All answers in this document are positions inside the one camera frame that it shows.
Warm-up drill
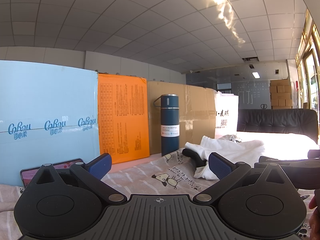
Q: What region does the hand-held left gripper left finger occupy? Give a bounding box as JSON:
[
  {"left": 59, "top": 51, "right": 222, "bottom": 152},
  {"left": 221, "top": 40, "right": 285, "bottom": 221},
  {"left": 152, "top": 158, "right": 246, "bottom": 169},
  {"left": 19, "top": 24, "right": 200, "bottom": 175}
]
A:
[{"left": 25, "top": 153, "right": 128, "bottom": 204}]

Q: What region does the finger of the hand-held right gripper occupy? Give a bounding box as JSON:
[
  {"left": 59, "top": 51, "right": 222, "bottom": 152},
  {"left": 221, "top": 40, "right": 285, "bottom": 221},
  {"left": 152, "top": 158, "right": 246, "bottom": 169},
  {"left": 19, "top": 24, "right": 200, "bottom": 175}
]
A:
[{"left": 254, "top": 156, "right": 320, "bottom": 172}]

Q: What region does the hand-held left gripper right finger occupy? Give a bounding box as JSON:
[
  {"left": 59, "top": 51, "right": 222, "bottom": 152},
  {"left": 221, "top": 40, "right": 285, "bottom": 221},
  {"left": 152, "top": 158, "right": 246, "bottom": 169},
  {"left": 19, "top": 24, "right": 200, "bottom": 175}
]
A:
[{"left": 194, "top": 152, "right": 297, "bottom": 204}]

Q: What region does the white garment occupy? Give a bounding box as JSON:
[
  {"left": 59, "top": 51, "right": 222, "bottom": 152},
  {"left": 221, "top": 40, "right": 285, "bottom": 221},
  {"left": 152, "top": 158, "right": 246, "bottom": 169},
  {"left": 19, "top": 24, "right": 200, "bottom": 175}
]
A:
[{"left": 185, "top": 135, "right": 265, "bottom": 180}]

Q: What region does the person's right hand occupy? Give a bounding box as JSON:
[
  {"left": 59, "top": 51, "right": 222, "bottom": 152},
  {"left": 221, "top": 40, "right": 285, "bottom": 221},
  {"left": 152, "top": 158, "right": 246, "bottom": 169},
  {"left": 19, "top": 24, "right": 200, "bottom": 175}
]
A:
[{"left": 309, "top": 195, "right": 320, "bottom": 240}]

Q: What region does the black curved object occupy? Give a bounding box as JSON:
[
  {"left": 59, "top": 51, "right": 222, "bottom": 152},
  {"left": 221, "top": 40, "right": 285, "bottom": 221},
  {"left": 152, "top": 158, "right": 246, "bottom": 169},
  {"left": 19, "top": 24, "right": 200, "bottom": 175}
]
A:
[{"left": 182, "top": 148, "right": 209, "bottom": 168}]

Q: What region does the black leather sofa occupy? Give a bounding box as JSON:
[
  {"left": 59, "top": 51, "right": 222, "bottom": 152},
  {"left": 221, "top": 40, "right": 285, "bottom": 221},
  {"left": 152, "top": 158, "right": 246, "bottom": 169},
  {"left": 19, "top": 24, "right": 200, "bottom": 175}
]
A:
[{"left": 236, "top": 108, "right": 318, "bottom": 144}]

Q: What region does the cartoon printed bed sheet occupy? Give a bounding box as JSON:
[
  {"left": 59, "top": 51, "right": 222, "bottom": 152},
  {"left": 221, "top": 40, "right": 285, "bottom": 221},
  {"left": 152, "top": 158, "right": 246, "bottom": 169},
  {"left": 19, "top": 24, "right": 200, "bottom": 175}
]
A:
[{"left": 0, "top": 132, "right": 320, "bottom": 240}]

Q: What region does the orange cardboard box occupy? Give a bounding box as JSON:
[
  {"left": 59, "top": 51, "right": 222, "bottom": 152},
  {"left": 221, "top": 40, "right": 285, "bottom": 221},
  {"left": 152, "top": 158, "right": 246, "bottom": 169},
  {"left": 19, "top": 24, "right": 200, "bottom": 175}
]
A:
[{"left": 97, "top": 73, "right": 150, "bottom": 164}]

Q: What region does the white printed box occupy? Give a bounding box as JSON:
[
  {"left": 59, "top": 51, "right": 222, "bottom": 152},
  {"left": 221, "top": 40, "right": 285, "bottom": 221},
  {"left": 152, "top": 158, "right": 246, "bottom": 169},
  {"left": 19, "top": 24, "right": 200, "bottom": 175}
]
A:
[{"left": 214, "top": 91, "right": 239, "bottom": 139}]

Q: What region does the brown cardboard box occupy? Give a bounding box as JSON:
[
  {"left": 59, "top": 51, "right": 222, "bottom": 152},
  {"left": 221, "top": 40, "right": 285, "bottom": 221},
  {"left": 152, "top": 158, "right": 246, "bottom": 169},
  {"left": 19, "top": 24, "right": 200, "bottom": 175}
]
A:
[{"left": 147, "top": 80, "right": 217, "bottom": 155}]

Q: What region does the smartphone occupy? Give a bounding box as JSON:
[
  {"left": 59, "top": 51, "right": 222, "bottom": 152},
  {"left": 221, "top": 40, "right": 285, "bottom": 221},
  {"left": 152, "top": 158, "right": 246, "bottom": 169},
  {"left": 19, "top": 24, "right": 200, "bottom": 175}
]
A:
[{"left": 20, "top": 158, "right": 84, "bottom": 188}]

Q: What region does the dark blue vacuum bottle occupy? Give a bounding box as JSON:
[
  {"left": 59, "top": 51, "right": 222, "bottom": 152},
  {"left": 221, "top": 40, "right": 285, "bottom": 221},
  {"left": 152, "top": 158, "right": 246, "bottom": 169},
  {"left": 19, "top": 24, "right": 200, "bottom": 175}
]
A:
[{"left": 153, "top": 94, "right": 180, "bottom": 157}]

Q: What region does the stack of cardboard boxes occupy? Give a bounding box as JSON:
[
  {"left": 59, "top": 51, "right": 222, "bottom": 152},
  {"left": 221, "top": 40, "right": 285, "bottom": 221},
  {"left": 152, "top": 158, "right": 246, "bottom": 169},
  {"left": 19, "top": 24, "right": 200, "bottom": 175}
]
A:
[{"left": 269, "top": 79, "right": 293, "bottom": 109}]

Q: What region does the large light blue cardboard box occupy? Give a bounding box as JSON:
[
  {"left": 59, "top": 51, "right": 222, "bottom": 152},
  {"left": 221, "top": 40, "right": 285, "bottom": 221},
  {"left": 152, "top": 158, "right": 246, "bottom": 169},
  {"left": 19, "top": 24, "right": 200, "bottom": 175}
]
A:
[{"left": 0, "top": 60, "right": 100, "bottom": 187}]

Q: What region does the gold framed glass door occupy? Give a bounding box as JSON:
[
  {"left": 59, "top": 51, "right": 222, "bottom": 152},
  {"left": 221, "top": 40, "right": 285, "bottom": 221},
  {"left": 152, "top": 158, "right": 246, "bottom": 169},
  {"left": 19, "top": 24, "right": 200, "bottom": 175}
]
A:
[{"left": 295, "top": 7, "right": 320, "bottom": 140}]

